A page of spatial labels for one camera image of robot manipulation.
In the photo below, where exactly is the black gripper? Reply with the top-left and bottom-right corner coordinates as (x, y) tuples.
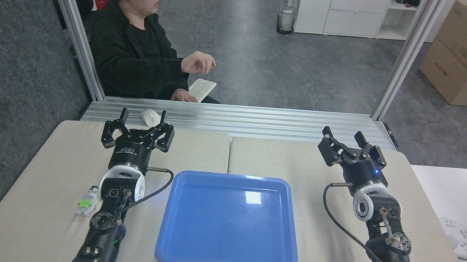
(315, 125), (392, 198)
(99, 106), (176, 173)

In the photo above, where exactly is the blue plastic tray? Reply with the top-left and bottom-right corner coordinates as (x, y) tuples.
(154, 168), (304, 262)

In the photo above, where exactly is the person's left hand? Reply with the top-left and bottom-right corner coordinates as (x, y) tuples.
(171, 88), (200, 103)

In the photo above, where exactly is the person's right hand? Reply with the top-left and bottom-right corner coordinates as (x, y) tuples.
(180, 50), (218, 76)

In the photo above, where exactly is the white computer mouse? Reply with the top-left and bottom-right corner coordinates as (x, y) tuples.
(139, 108), (163, 127)

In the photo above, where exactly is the white keyboard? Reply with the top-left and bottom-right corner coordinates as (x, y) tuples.
(187, 78), (217, 104)

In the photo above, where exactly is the person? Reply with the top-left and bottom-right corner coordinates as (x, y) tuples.
(79, 0), (228, 105)

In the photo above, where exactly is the beige table mat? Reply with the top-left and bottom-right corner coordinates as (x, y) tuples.
(0, 115), (232, 262)
(219, 136), (467, 262)

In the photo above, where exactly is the white side table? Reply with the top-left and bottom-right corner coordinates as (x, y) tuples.
(404, 164), (467, 262)

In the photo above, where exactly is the large cardboard box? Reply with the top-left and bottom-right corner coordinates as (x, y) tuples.
(417, 36), (467, 107)

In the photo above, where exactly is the white power strip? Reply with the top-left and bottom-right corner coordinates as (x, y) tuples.
(436, 217), (467, 258)

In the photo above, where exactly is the white drawer cabinet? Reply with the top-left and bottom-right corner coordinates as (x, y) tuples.
(286, 0), (421, 42)

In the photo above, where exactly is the grey trash bin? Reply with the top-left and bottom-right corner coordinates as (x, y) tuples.
(276, 5), (299, 36)

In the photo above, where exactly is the black rail end bracket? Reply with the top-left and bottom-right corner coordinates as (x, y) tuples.
(381, 123), (401, 147)

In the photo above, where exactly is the aluminium rail panel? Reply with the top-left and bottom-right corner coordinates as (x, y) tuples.
(79, 94), (399, 151)

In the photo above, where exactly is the aluminium frame post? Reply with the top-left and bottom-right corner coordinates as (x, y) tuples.
(39, 0), (112, 102)
(370, 0), (447, 125)

